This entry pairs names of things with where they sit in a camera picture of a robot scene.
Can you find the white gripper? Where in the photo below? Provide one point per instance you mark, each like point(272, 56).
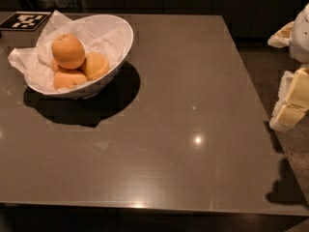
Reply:
point(300, 38)

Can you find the white bowl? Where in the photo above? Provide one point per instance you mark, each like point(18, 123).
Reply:
point(106, 78)

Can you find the white paper liner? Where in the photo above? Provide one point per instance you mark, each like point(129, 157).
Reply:
point(103, 36)

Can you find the black white marker tag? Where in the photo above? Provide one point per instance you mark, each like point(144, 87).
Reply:
point(24, 21)

